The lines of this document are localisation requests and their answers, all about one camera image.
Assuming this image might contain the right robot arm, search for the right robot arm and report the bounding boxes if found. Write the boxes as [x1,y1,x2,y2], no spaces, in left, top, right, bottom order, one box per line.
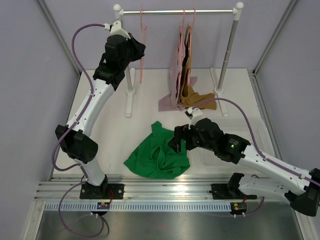
[168,118,320,217]

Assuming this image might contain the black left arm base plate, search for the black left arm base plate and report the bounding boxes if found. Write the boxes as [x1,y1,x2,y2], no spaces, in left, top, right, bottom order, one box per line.
[79,183,125,200]

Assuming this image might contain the pink tank top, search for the pink tank top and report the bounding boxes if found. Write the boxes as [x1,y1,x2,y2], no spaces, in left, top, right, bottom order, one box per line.
[158,28,199,112]

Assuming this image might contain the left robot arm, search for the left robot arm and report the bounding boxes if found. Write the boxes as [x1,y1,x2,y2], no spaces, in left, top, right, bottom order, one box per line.
[55,30,146,199]

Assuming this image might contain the pink hanger with brown top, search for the pink hanger with brown top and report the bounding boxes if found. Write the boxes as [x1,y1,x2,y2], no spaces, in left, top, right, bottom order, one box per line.
[184,7,196,85]

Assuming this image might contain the white slotted cable duct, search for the white slotted cable duct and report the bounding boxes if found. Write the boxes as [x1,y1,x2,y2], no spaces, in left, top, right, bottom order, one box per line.
[44,201,231,212]

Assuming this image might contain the brown tank top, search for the brown tank top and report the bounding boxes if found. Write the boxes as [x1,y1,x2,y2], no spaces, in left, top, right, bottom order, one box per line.
[177,23,217,112]

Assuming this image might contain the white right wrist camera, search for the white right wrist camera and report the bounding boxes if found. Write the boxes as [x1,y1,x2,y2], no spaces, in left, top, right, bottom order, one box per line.
[184,107,203,128]

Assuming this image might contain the white clothes rack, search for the white clothes rack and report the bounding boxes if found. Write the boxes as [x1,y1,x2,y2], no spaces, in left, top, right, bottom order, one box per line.
[111,2,244,116]

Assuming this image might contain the aluminium mounting rail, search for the aluminium mounting rail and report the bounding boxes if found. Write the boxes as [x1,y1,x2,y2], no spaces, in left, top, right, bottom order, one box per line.
[33,174,278,201]

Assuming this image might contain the green tank top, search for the green tank top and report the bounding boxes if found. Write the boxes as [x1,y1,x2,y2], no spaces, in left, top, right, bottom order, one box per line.
[124,121,191,180]

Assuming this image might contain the white plastic basket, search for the white plastic basket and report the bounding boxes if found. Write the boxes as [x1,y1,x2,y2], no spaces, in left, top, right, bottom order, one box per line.
[187,115,275,170]

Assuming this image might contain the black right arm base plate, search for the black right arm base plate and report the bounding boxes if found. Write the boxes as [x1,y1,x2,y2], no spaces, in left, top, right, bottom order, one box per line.
[210,183,243,200]

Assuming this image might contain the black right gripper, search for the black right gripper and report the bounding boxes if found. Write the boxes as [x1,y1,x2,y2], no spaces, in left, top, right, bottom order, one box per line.
[168,124,216,153]

